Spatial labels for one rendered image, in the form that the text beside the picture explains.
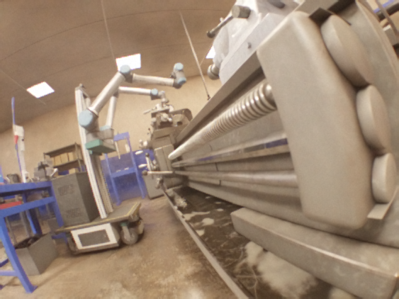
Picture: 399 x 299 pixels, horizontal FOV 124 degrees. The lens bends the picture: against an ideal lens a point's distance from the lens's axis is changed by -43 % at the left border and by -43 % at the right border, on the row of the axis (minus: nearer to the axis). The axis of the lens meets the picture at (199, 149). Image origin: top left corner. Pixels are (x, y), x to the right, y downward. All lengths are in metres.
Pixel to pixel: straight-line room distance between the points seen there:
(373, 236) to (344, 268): 0.06
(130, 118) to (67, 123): 2.15
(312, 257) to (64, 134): 6.33
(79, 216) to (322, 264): 1.94
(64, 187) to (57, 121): 4.71
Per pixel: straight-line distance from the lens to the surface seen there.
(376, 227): 0.31
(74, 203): 2.01
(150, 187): 4.24
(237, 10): 0.60
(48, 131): 6.70
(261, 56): 0.19
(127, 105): 5.98
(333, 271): 0.33
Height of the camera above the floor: 0.67
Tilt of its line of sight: 2 degrees up
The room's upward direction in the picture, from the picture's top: 16 degrees counter-clockwise
